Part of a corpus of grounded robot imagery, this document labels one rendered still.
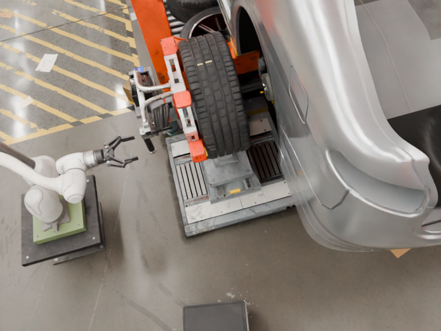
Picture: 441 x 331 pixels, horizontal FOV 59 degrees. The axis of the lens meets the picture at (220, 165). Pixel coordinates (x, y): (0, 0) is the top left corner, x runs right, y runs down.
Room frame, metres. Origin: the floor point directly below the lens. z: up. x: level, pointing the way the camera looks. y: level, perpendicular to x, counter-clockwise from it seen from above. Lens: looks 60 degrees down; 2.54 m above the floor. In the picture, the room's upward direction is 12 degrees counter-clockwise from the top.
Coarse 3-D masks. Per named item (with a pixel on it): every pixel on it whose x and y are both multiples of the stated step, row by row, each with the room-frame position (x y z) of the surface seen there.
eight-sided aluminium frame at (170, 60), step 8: (168, 56) 1.48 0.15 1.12; (176, 56) 1.47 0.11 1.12; (168, 64) 1.43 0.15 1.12; (176, 64) 1.42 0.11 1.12; (168, 72) 1.38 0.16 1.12; (176, 88) 1.27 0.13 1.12; (184, 88) 1.26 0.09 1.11; (184, 120) 1.16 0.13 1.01; (192, 120) 1.15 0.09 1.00; (184, 128) 1.13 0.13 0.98; (192, 128) 1.13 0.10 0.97
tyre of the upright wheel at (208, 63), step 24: (192, 48) 1.45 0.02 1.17; (216, 48) 1.41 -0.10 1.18; (192, 72) 1.30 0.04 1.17; (216, 72) 1.28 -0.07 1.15; (192, 96) 1.21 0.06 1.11; (216, 96) 1.18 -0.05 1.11; (240, 96) 1.17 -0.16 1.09; (216, 120) 1.11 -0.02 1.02; (240, 120) 1.10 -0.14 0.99; (216, 144) 1.07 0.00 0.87; (240, 144) 1.08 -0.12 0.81
